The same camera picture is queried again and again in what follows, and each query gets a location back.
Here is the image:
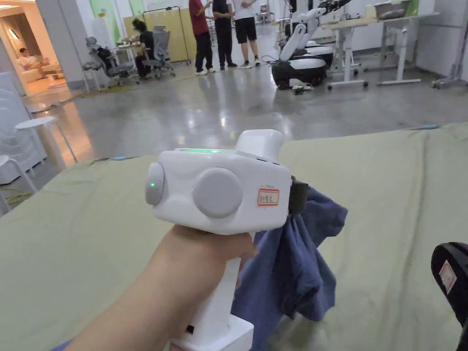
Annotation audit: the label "wooden top desk white legs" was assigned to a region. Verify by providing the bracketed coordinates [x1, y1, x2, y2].
[376, 11, 441, 87]
[320, 16, 384, 90]

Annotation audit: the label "person's left forearm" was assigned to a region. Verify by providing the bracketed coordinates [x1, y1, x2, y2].
[51, 248, 217, 351]

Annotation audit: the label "cream sofa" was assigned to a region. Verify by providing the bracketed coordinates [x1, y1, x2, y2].
[20, 61, 62, 84]

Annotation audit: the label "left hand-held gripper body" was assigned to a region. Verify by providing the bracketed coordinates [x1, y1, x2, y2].
[145, 128, 308, 351]

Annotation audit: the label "white and black robot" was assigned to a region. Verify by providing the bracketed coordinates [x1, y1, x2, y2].
[271, 6, 327, 90]
[306, 40, 335, 70]

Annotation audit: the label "person's left hand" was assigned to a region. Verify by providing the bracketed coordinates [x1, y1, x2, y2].
[155, 224, 258, 323]

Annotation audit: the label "yellow cable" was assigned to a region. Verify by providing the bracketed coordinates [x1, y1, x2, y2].
[3, 191, 34, 206]

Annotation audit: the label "dark blue garment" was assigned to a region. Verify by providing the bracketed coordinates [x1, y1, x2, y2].
[230, 186, 349, 351]

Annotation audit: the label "white slatted panel unit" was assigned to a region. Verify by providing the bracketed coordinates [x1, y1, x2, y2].
[0, 71, 48, 185]

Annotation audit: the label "white round stool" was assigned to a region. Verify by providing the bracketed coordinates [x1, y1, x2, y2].
[14, 116, 78, 168]
[0, 155, 38, 213]

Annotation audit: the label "grey office chair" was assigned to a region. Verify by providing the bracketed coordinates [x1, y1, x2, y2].
[142, 25, 177, 79]
[82, 36, 141, 88]

